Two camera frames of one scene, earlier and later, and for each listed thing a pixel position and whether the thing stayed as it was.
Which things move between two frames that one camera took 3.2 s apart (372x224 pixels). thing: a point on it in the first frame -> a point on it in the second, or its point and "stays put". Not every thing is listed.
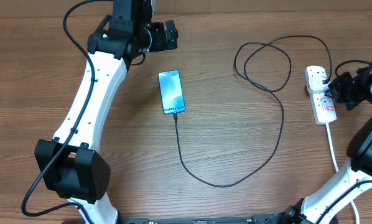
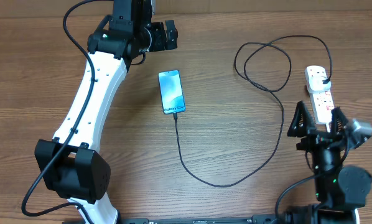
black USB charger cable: x=248 y=78 stays put
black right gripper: x=333 y=92 -> x=314 y=138
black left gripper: x=160 y=43 stays put
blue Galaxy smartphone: x=171 y=91 stays put
